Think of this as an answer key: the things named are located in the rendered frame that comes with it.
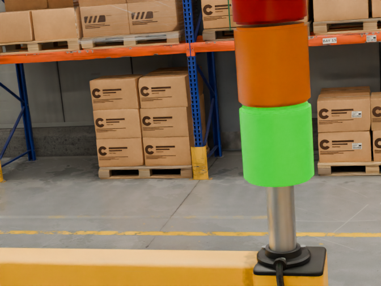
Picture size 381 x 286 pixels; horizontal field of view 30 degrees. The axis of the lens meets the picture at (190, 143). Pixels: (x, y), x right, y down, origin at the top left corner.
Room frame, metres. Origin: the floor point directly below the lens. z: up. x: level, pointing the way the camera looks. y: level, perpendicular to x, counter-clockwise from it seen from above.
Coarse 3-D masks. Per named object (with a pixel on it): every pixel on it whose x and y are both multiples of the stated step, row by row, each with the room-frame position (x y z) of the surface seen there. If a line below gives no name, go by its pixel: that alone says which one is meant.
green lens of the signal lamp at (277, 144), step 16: (240, 112) 0.48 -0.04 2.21; (256, 112) 0.47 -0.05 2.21; (272, 112) 0.46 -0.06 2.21; (288, 112) 0.46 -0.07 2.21; (304, 112) 0.47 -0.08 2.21; (240, 128) 0.49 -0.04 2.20; (256, 128) 0.47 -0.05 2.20; (272, 128) 0.46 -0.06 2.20; (288, 128) 0.46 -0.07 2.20; (304, 128) 0.47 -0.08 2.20; (256, 144) 0.47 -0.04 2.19; (272, 144) 0.46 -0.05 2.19; (288, 144) 0.46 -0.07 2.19; (304, 144) 0.47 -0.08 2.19; (256, 160) 0.47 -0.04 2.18; (272, 160) 0.46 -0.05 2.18; (288, 160) 0.46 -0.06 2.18; (304, 160) 0.47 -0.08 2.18; (256, 176) 0.47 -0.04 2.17; (272, 176) 0.46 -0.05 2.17; (288, 176) 0.46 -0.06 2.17; (304, 176) 0.47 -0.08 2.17
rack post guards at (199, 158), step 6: (192, 150) 8.10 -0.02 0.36; (198, 150) 8.08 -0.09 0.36; (204, 150) 8.08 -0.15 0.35; (192, 156) 8.11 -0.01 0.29; (198, 156) 8.08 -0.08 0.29; (204, 156) 8.07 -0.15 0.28; (0, 162) 8.82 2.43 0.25; (192, 162) 8.12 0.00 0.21; (198, 162) 8.08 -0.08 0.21; (204, 162) 8.07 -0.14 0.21; (0, 168) 8.80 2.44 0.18; (198, 168) 8.08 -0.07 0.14; (204, 168) 8.07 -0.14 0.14; (0, 174) 8.78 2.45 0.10; (198, 174) 8.08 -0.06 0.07; (204, 174) 8.06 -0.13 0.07; (0, 180) 8.77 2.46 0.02; (6, 180) 8.81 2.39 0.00
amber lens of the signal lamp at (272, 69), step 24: (264, 24) 0.49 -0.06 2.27; (288, 24) 0.47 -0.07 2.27; (240, 48) 0.47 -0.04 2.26; (264, 48) 0.46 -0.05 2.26; (288, 48) 0.46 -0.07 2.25; (240, 72) 0.48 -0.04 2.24; (264, 72) 0.46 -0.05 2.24; (288, 72) 0.46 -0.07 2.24; (240, 96) 0.48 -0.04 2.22; (264, 96) 0.46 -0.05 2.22; (288, 96) 0.46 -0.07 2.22
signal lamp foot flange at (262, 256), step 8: (264, 248) 0.49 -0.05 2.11; (304, 248) 0.49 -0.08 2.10; (264, 256) 0.48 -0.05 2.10; (272, 256) 0.48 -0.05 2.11; (280, 256) 0.47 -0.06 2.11; (288, 256) 0.47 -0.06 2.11; (296, 256) 0.48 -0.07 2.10; (304, 256) 0.48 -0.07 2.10; (264, 264) 0.47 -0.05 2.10; (272, 264) 0.47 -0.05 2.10; (288, 264) 0.47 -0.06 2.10; (296, 264) 0.47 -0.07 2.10
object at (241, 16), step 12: (240, 0) 0.47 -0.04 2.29; (252, 0) 0.47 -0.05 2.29; (264, 0) 0.46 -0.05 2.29; (276, 0) 0.46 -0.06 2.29; (288, 0) 0.46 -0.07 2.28; (300, 0) 0.47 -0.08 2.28; (240, 12) 0.47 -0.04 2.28; (252, 12) 0.47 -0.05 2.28; (264, 12) 0.46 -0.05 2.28; (276, 12) 0.46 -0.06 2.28; (288, 12) 0.46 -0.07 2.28; (300, 12) 0.47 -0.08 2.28; (240, 24) 0.48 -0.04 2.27; (252, 24) 0.47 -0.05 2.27
